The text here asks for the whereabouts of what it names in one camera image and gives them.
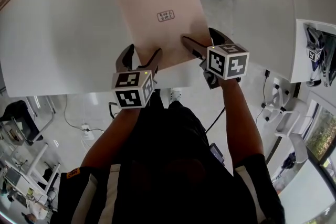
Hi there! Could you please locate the white office chair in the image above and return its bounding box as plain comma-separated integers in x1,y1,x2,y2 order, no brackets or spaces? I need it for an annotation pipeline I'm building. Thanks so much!
261,77,313,164

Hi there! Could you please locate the person's black striped top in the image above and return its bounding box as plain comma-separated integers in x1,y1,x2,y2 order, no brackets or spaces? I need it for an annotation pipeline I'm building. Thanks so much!
57,89,286,224

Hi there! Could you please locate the grey cable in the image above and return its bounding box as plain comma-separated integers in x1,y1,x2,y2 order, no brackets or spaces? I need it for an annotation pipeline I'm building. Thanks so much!
64,95,86,130

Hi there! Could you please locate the white curved desk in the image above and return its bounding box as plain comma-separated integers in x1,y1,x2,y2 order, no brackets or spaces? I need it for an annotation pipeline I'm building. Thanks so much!
0,0,208,98

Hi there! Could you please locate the spare hand-held gripper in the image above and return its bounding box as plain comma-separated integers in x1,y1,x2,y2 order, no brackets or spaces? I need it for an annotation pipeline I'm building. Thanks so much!
303,23,336,88

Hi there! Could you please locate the black belt pack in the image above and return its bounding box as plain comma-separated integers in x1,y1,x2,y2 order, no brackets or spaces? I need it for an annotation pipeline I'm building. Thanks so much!
208,142,226,166

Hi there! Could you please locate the thin black floor cable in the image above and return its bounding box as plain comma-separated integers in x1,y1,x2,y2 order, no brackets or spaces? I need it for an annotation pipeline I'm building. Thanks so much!
255,76,268,122

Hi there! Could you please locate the person's right forearm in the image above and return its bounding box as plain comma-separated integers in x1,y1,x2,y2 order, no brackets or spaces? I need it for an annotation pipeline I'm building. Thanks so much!
218,77,265,177

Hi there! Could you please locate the small black device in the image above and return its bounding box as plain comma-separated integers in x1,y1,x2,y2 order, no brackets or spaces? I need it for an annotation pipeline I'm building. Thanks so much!
281,153,297,172

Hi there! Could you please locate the white metal table frame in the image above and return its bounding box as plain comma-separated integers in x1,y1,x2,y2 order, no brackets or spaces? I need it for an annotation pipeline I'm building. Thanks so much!
25,142,61,194

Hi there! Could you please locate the black chair with metal frame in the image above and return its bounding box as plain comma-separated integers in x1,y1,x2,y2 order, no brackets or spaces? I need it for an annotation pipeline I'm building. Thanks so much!
0,100,45,146

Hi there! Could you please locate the person's left forearm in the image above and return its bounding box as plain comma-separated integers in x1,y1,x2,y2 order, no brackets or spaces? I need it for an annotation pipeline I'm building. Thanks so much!
79,105,141,169

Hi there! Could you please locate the white shelf cabinet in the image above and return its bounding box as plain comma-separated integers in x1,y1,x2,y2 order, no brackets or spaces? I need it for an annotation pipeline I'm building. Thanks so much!
234,0,336,84

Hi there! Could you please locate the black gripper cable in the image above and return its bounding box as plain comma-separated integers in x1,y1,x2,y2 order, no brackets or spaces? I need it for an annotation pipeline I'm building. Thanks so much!
204,106,226,132

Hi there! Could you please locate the person's white striped shoe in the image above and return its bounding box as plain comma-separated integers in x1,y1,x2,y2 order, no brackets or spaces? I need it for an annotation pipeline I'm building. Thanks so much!
170,87,182,102

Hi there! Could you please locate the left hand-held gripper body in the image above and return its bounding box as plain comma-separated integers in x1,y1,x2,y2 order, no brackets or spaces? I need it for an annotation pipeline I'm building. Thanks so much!
111,67,158,110

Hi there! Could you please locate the white power strip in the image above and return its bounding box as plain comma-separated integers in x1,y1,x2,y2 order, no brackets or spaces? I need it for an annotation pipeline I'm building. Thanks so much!
80,124,95,140

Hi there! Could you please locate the white framed window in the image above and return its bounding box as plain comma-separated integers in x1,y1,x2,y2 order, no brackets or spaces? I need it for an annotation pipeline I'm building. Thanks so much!
301,91,336,185

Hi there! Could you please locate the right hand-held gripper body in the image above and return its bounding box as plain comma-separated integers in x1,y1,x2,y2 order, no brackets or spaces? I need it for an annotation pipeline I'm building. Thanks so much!
199,44,250,90

